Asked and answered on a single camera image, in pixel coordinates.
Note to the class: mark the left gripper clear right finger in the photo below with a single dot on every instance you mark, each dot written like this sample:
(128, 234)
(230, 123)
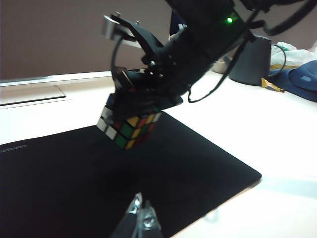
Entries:
(148, 220)

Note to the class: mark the left gripper clear left finger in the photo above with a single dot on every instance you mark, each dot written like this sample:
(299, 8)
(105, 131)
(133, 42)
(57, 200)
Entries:
(131, 213)

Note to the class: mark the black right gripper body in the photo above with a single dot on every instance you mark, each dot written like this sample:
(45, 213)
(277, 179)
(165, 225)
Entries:
(185, 59)

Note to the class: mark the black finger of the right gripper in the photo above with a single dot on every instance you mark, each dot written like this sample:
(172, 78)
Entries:
(143, 104)
(123, 80)

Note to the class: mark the multicolour puzzle cube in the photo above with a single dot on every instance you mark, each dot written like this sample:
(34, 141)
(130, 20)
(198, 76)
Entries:
(126, 131)

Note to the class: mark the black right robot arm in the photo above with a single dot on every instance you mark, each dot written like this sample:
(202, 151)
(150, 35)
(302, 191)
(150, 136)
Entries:
(205, 12)

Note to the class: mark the black mouse pad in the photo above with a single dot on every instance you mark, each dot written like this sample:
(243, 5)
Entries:
(74, 186)

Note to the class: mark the beige paper bowl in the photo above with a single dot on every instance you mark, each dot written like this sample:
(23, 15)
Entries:
(219, 67)

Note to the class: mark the gray desk divider panel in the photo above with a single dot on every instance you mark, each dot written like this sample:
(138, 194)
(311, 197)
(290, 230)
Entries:
(49, 37)

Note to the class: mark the yellow snack packet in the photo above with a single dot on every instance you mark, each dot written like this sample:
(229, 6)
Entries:
(268, 84)

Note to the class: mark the white plastic bag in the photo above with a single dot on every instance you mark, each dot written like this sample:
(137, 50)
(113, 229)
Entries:
(297, 57)

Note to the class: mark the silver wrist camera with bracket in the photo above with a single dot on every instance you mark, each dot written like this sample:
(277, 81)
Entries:
(138, 31)

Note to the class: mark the brown divider with grey frame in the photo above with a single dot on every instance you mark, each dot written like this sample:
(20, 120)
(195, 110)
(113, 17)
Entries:
(297, 37)

